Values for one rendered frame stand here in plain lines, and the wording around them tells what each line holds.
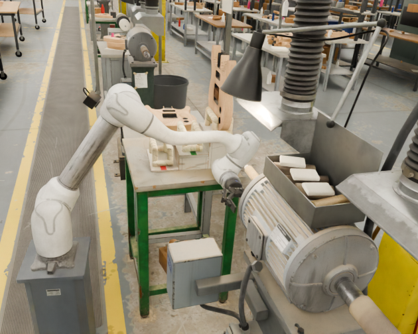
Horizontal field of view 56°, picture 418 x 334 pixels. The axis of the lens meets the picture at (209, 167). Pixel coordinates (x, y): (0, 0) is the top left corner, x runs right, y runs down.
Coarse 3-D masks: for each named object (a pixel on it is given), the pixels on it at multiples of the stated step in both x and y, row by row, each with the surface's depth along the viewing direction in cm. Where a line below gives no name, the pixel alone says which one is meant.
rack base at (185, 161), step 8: (192, 144) 220; (176, 152) 214; (184, 152) 210; (200, 152) 211; (176, 160) 215; (184, 160) 209; (192, 160) 210; (200, 160) 211; (184, 168) 211; (192, 168) 212; (200, 168) 213
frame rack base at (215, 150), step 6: (204, 126) 224; (210, 126) 225; (204, 144) 218; (210, 144) 208; (216, 144) 209; (222, 144) 210; (210, 150) 210; (216, 150) 210; (222, 150) 211; (210, 156) 211; (216, 156) 212; (222, 156) 213; (210, 162) 213; (210, 168) 215
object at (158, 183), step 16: (128, 144) 237; (144, 144) 238; (160, 144) 240; (128, 160) 218; (144, 160) 219; (144, 176) 203; (160, 176) 204; (176, 176) 205; (192, 176) 206; (208, 176) 207; (240, 176) 209; (160, 192) 200; (176, 192) 202; (192, 224) 289; (160, 288) 230
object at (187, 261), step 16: (192, 240) 128; (208, 240) 128; (176, 256) 120; (192, 256) 121; (208, 256) 121; (176, 272) 120; (192, 272) 122; (208, 272) 124; (176, 288) 123; (192, 288) 125; (176, 304) 126; (192, 304) 128; (240, 320) 120
